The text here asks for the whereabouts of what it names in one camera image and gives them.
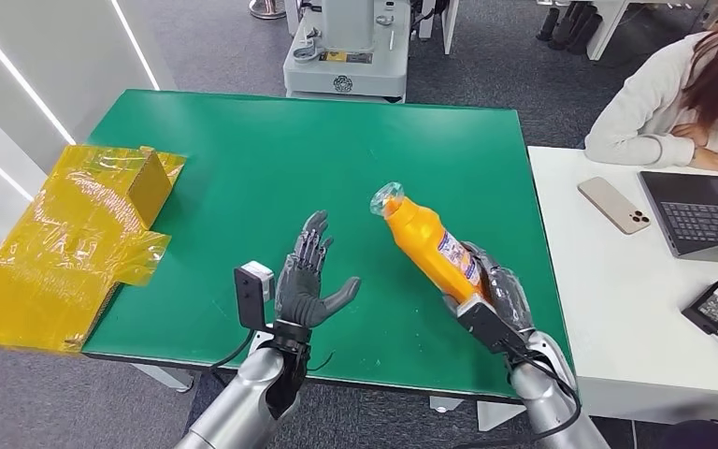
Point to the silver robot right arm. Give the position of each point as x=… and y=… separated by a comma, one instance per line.
x=545, y=396

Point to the yellow taped cardboard box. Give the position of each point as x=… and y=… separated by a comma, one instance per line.
x=61, y=248

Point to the white desk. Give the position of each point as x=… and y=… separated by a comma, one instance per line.
x=607, y=25

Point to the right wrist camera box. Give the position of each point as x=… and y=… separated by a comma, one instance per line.
x=486, y=325

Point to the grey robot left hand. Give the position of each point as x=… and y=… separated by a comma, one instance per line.
x=300, y=291

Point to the white furniture leg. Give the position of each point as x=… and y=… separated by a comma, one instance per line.
x=449, y=25

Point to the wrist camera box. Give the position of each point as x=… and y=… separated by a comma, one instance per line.
x=486, y=325
x=249, y=291

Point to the black boots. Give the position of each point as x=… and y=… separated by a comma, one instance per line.
x=572, y=28

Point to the metal stanchion base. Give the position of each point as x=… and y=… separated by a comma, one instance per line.
x=267, y=9

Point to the person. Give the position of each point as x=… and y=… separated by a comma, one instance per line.
x=644, y=105

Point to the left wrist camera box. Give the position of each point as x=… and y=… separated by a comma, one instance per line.
x=249, y=291

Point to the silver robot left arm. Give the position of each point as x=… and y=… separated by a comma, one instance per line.
x=241, y=403

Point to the beige smartphone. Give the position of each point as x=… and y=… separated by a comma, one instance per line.
x=613, y=204

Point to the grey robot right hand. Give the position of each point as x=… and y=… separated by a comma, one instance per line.
x=507, y=297

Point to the white table foot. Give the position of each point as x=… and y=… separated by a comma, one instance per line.
x=167, y=378
x=501, y=415

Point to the grey laptop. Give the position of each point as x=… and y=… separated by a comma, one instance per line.
x=706, y=217

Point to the black power adapter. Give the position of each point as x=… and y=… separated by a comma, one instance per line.
x=715, y=307

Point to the pale grey machine base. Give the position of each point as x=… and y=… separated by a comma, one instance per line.
x=346, y=68

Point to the orange plastic bottle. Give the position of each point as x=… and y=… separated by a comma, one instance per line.
x=424, y=241

